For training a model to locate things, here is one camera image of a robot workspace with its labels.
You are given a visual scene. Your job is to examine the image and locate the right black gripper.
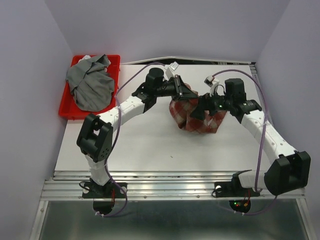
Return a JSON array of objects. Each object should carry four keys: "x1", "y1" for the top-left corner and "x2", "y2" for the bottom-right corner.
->
[{"x1": 189, "y1": 87, "x2": 234, "y2": 121}]

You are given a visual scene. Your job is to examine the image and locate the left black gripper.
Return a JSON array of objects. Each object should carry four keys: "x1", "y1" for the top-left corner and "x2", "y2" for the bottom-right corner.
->
[{"x1": 154, "y1": 74, "x2": 197, "y2": 102}]

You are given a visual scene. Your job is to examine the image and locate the red plaid skirt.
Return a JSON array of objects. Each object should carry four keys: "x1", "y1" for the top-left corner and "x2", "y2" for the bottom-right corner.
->
[{"x1": 169, "y1": 99, "x2": 227, "y2": 134}]

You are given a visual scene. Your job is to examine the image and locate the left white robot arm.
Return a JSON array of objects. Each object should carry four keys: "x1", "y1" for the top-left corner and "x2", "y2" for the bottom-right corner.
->
[{"x1": 76, "y1": 67, "x2": 198, "y2": 199}]

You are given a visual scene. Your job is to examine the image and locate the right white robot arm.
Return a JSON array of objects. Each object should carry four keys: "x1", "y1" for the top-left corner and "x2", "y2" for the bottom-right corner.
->
[{"x1": 191, "y1": 76, "x2": 311, "y2": 196}]

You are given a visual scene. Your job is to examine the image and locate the grey skirt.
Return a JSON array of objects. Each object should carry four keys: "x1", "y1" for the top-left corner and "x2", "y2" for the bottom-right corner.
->
[{"x1": 66, "y1": 54, "x2": 115, "y2": 112}]

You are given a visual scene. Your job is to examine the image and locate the red plastic bin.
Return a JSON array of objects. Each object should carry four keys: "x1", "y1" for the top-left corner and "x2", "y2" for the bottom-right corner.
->
[{"x1": 58, "y1": 54, "x2": 121, "y2": 120}]

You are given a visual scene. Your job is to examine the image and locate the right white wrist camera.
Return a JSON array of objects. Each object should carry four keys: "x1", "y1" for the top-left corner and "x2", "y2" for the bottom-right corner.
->
[{"x1": 204, "y1": 75, "x2": 220, "y2": 96}]

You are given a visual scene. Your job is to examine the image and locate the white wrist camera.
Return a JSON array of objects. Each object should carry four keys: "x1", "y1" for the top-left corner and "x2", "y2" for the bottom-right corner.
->
[
  {"x1": 164, "y1": 61, "x2": 179, "y2": 80},
  {"x1": 204, "y1": 75, "x2": 220, "y2": 96}
]

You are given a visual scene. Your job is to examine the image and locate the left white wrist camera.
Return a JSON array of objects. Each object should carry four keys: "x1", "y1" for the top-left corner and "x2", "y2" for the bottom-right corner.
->
[{"x1": 164, "y1": 61, "x2": 179, "y2": 80}]

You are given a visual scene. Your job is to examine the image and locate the aluminium right side rail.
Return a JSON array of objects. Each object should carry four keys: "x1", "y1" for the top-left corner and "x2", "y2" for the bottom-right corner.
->
[{"x1": 249, "y1": 62, "x2": 259, "y2": 82}]

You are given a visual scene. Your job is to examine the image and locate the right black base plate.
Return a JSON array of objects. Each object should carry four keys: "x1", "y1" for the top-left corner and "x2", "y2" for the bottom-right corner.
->
[{"x1": 211, "y1": 181, "x2": 260, "y2": 198}]

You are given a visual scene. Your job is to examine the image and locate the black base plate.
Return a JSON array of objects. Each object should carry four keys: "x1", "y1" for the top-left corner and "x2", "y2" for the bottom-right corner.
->
[
  {"x1": 211, "y1": 181, "x2": 260, "y2": 198},
  {"x1": 79, "y1": 181, "x2": 127, "y2": 199}
]

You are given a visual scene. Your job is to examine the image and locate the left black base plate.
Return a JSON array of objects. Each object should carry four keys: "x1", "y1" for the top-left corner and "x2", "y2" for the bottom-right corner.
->
[{"x1": 79, "y1": 181, "x2": 127, "y2": 199}]

